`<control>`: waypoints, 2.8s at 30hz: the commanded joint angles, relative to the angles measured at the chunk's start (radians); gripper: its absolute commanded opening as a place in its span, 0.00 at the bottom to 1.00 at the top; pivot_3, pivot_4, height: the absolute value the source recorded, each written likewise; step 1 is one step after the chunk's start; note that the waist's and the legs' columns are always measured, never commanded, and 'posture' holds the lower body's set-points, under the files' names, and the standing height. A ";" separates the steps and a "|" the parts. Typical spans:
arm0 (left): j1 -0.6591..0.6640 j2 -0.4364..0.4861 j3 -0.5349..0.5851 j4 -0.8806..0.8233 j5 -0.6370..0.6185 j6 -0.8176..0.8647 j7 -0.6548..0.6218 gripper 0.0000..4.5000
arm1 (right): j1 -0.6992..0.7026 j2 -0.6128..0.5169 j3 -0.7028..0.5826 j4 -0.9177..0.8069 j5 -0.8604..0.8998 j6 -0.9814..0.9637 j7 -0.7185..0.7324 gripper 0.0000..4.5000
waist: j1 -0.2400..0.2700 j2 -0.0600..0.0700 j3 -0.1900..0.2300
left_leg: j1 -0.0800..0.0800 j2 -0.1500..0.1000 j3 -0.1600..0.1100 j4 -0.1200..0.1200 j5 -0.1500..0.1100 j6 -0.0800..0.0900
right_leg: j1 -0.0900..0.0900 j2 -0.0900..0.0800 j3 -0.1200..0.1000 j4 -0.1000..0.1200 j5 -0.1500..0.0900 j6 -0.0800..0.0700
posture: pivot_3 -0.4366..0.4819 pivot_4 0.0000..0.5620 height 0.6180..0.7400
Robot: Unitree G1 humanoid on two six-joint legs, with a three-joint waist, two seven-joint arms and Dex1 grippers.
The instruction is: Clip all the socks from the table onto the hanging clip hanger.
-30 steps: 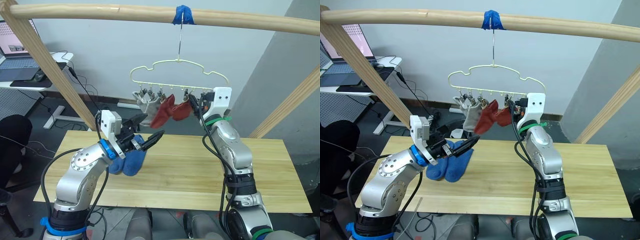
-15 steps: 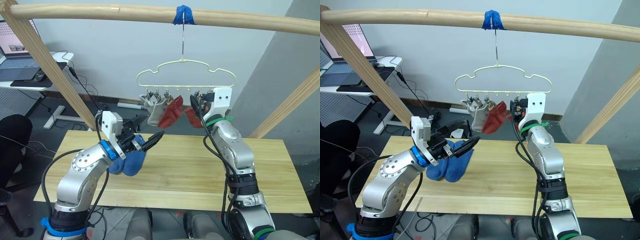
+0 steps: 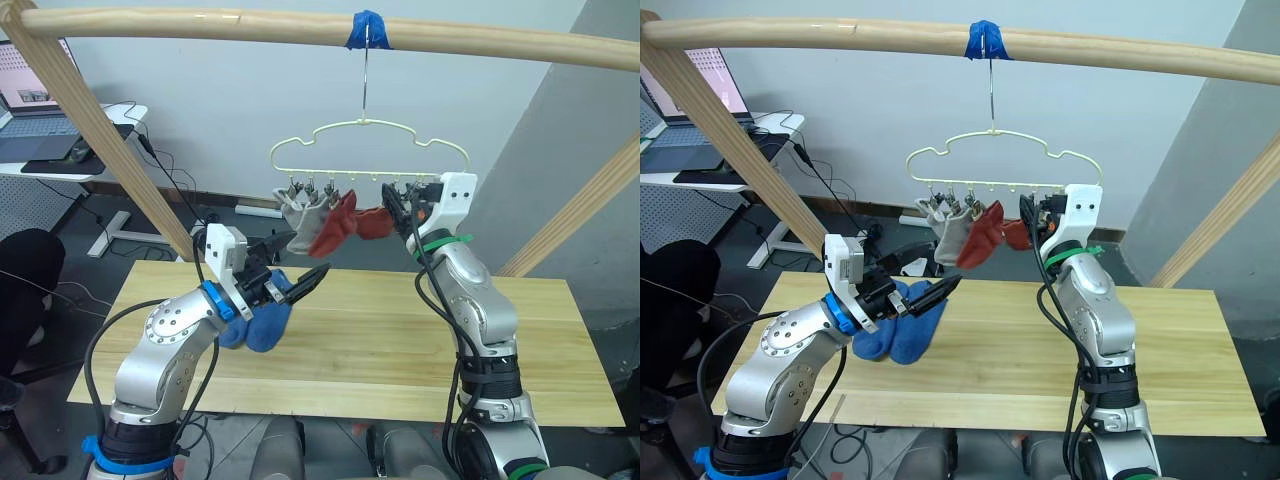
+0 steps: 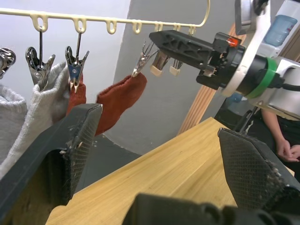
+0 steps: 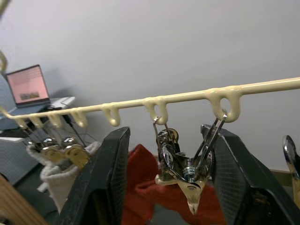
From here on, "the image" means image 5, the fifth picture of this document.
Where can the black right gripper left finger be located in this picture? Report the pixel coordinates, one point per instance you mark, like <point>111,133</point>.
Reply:
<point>103,178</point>

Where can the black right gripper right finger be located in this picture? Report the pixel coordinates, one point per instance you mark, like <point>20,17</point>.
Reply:
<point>243,187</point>

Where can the chrome clip with cream tip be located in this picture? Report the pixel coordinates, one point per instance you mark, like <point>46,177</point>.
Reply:
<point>291,154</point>
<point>50,152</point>
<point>75,153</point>
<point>191,174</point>
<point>167,145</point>
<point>30,140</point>

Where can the cream clip hanger bar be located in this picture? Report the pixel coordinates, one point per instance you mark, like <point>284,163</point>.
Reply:
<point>187,95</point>

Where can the red sock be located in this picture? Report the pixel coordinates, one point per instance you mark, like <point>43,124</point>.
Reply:
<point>143,178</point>

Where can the white sock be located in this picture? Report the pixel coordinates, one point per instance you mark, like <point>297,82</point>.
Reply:
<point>59,185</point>
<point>34,153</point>

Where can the wooden board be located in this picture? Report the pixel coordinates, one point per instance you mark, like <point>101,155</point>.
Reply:
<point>16,204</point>

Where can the white cabinet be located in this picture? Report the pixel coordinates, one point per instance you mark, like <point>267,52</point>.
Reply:
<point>14,159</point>

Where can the grey desk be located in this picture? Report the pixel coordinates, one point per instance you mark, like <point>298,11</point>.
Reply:
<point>9,122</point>

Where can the open laptop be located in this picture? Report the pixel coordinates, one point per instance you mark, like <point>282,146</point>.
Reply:
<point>28,83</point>

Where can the cream metal hook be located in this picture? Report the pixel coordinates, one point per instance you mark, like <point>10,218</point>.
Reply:
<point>2,61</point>

